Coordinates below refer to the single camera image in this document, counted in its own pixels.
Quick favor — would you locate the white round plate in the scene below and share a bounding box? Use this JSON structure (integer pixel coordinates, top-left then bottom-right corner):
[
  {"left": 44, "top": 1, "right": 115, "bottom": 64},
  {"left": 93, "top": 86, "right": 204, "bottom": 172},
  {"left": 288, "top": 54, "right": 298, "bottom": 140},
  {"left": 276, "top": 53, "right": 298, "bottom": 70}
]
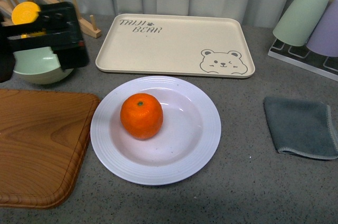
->
[{"left": 90, "top": 76, "right": 221, "bottom": 185}]

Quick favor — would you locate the yellow mug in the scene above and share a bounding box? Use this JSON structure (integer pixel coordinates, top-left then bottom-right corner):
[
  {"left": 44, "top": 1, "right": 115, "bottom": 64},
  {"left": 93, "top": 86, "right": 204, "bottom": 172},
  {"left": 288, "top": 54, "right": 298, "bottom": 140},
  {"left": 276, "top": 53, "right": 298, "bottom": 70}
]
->
[{"left": 11, "top": 2, "right": 41, "bottom": 25}]

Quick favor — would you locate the orange fruit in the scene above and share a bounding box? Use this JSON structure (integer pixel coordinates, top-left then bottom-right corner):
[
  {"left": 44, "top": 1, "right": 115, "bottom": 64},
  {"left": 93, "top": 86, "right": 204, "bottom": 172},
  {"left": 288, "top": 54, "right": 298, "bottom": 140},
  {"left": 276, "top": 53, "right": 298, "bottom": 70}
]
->
[{"left": 120, "top": 93, "right": 164, "bottom": 140}]

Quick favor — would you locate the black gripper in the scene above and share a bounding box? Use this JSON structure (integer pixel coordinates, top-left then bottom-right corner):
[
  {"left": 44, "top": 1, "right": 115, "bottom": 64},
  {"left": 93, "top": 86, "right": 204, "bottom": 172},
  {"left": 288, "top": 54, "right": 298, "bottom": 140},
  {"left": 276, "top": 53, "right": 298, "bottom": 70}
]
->
[{"left": 1, "top": 2, "right": 89, "bottom": 82}]

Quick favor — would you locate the white cup rack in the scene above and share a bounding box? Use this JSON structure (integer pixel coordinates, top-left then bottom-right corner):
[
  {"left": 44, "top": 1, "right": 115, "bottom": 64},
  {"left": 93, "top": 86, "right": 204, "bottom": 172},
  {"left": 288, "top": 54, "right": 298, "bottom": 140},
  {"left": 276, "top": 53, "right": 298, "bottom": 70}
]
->
[{"left": 267, "top": 0, "right": 338, "bottom": 82}]

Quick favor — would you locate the beige bear tray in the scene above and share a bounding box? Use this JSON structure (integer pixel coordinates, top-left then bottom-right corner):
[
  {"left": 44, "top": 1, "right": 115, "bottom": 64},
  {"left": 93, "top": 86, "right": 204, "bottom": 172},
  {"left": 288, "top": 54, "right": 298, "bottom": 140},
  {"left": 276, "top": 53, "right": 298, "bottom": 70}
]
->
[{"left": 96, "top": 14, "right": 255, "bottom": 78}]

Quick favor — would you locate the purple cup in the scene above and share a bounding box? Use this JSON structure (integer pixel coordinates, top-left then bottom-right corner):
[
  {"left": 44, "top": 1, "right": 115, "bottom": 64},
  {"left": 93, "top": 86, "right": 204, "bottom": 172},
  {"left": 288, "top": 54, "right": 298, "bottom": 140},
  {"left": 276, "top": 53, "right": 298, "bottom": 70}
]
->
[{"left": 306, "top": 0, "right": 337, "bottom": 58}]

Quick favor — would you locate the green cup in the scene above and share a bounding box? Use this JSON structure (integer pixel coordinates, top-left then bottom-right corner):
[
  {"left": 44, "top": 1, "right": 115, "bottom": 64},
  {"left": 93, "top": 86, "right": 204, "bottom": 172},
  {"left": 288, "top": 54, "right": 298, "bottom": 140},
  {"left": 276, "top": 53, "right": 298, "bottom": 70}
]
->
[{"left": 273, "top": 0, "right": 329, "bottom": 46}]

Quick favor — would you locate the wooden cutting board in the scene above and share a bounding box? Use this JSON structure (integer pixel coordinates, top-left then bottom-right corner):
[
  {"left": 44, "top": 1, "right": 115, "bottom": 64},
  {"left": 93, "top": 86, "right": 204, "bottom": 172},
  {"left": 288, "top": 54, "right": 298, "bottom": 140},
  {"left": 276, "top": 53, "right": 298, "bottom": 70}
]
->
[{"left": 1, "top": 89, "right": 100, "bottom": 209}]

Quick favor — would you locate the green bowl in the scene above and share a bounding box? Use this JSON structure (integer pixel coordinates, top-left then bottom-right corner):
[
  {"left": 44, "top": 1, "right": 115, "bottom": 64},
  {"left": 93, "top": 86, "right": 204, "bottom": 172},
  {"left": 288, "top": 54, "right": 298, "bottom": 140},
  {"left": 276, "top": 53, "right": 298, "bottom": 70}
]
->
[{"left": 14, "top": 47, "right": 73, "bottom": 85}]

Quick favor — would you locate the grey folded cloth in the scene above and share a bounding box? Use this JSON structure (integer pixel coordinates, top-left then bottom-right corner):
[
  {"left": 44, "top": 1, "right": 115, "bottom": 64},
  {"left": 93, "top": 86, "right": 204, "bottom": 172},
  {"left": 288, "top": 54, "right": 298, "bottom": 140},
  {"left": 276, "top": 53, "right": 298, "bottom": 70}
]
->
[{"left": 264, "top": 97, "right": 337, "bottom": 160}]

